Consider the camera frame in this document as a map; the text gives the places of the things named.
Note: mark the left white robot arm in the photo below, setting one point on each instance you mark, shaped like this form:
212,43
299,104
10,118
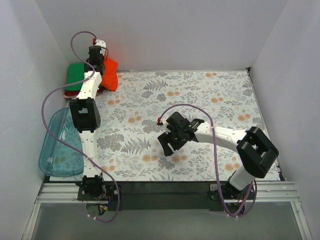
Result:
86,119

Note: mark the clear teal plastic bin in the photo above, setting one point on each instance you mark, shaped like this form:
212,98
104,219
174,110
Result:
57,159

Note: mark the folded pink t-shirt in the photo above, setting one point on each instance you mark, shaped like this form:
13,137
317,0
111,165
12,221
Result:
69,97

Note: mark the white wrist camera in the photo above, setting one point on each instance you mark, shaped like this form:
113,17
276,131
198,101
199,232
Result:
101,43
164,124

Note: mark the orange t-shirt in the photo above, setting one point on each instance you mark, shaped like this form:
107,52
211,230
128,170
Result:
110,77

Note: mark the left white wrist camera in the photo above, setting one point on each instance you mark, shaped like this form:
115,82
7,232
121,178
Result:
101,43

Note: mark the aluminium frame rail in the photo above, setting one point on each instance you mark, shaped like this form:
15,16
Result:
168,211

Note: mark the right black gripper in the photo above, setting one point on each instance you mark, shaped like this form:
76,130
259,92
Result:
172,141

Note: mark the folded green t-shirt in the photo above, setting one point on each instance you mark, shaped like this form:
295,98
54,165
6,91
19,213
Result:
76,73

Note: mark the floral patterned table mat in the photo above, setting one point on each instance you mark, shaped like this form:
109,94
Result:
127,140

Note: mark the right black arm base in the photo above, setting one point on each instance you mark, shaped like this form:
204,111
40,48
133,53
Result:
227,194

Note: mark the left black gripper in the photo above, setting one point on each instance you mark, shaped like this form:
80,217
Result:
95,50

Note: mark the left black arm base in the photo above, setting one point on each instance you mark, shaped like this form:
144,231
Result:
108,192

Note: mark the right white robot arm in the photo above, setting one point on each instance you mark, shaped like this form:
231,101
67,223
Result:
257,153

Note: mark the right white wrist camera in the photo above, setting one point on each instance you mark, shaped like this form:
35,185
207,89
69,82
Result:
164,124

